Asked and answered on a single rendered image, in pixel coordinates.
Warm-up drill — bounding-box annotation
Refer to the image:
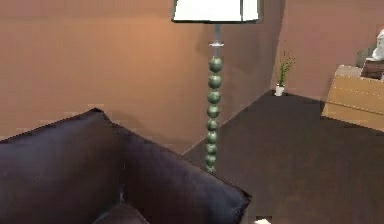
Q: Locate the light wood chest of drawers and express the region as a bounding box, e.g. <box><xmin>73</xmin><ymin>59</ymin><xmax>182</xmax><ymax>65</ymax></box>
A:
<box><xmin>321</xmin><ymin>64</ymin><xmax>384</xmax><ymax>132</ymax></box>

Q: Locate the green beaded floor lamp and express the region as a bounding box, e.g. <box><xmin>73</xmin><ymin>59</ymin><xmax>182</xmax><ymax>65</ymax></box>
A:
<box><xmin>171</xmin><ymin>0</ymin><xmax>264</xmax><ymax>174</ymax></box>

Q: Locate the dark brown box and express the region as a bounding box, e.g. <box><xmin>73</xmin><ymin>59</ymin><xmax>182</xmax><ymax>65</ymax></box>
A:
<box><xmin>359</xmin><ymin>57</ymin><xmax>384</xmax><ymax>81</ymax></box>

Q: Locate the white bust statue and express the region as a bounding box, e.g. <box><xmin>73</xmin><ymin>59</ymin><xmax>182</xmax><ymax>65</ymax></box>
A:
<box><xmin>371</xmin><ymin>28</ymin><xmax>384</xmax><ymax>62</ymax></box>

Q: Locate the green plant in white pot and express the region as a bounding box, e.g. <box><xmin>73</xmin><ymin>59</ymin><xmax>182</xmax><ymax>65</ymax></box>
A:
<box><xmin>274</xmin><ymin>49</ymin><xmax>296</xmax><ymax>98</ymax></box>

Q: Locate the dark purple armchair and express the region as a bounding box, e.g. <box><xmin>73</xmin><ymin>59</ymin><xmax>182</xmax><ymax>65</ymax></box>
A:
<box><xmin>0</xmin><ymin>107</ymin><xmax>253</xmax><ymax>224</ymax></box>

